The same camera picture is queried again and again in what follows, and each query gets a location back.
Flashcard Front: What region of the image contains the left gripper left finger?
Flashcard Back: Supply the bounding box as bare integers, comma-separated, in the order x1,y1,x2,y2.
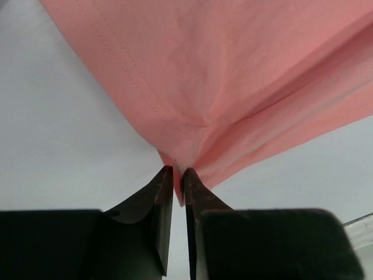
1,166,173,279

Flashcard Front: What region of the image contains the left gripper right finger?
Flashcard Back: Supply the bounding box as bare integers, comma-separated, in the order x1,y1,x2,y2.
182,168,364,279

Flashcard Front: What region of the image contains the pink t-shirt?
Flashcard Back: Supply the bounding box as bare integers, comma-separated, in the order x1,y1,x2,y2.
42,1,372,188

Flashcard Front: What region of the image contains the aluminium table edge rail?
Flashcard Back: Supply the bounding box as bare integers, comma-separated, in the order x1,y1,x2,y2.
343,213,373,227

